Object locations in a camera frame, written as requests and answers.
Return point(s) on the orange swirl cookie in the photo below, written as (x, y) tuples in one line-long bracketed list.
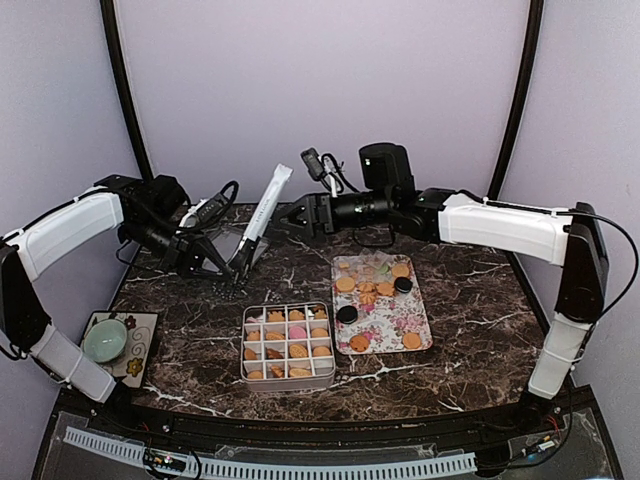
[(368, 297), (367, 287)]

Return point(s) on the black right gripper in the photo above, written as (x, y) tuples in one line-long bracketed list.
[(309, 204)]

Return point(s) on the left black frame post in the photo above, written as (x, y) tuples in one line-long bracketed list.
[(124, 91)]

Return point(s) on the silver metal tongs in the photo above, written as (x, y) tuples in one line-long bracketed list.
[(241, 263)]

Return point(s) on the brown flower cookie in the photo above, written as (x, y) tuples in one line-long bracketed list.
[(273, 354)]

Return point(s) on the orange chip cookie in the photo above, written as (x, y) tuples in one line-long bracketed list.
[(359, 343)]

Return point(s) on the floral square coaster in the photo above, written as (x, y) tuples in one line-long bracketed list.
[(130, 366)]

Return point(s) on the silver tin lid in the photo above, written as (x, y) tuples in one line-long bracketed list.
[(227, 240)]

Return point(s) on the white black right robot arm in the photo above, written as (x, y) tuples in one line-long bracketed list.
[(569, 238)]

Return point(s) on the white slotted cable duct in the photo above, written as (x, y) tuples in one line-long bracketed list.
[(165, 464)]

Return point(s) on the large tan biscuit bottom row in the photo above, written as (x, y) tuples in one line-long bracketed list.
[(299, 373)]

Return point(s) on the orange maple leaf cookie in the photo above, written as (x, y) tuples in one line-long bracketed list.
[(385, 289)]

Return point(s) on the round orange cookie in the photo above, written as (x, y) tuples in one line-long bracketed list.
[(412, 341), (321, 351)]

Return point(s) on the pink round cookie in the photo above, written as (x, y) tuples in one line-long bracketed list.
[(297, 332)]

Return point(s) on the right black frame post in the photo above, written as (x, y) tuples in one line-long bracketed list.
[(519, 98)]

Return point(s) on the green ceramic cup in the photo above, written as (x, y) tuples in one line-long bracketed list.
[(105, 341)]

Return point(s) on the black frame post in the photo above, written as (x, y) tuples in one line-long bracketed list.
[(124, 91), (519, 98)]

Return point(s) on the silver divided cookie tin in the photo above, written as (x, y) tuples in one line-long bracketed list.
[(322, 368)]

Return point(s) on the floral cookie tray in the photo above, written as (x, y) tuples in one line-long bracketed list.
[(386, 321)]

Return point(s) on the tan oval biscuit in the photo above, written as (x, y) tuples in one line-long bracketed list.
[(298, 351)]

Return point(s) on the black chocolate sandwich cookie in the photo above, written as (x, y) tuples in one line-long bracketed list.
[(347, 314)]

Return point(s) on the tan sandwich biscuit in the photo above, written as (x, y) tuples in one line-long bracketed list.
[(400, 270), (345, 284)]

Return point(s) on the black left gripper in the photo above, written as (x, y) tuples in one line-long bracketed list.
[(186, 253)]

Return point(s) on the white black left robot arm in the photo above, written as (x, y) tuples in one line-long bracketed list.
[(43, 264)]

